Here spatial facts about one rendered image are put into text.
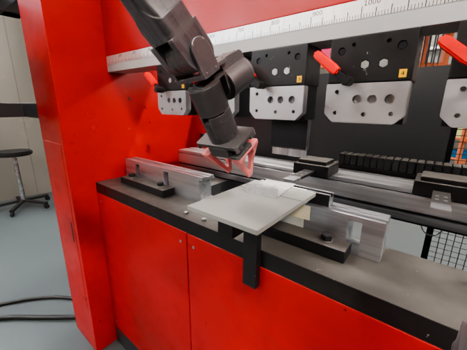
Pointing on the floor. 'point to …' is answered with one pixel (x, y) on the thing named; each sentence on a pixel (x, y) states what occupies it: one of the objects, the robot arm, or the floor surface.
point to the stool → (21, 180)
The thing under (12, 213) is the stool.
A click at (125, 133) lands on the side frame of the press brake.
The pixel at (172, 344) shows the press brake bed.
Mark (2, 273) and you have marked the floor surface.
